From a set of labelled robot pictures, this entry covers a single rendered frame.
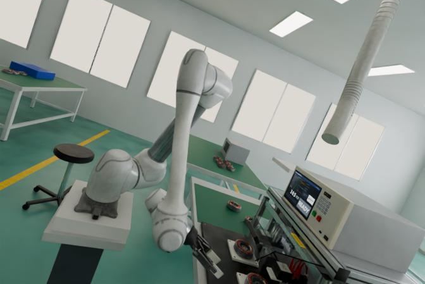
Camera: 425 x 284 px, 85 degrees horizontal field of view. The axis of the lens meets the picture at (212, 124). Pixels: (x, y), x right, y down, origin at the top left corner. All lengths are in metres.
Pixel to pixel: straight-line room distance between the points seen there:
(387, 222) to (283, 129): 5.13
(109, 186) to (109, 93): 4.81
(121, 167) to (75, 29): 5.29
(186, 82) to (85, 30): 5.33
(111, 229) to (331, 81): 6.18
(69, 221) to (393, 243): 1.32
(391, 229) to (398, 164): 7.17
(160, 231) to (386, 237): 0.89
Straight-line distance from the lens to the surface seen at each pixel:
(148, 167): 1.20
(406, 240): 1.31
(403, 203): 8.95
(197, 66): 0.90
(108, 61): 5.89
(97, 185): 1.15
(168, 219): 0.79
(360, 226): 1.14
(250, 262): 1.40
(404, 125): 8.19
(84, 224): 1.18
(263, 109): 5.92
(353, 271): 1.07
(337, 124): 2.43
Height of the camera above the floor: 1.47
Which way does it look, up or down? 5 degrees down
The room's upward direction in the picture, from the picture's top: 22 degrees clockwise
